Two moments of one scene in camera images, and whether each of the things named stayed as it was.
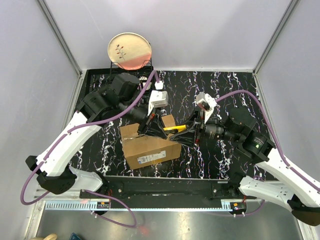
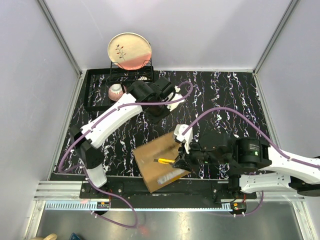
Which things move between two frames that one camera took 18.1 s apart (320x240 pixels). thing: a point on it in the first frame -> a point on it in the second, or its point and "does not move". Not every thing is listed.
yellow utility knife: x=179 y=128 -> x=164 y=161
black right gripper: x=189 y=137 -> x=190 y=165
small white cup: x=143 y=78 does not move
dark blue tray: x=74 y=236 does not move
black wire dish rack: x=96 y=78 does not move
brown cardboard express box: x=141 y=151 -> x=156 y=174
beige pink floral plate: x=129 y=51 does not move
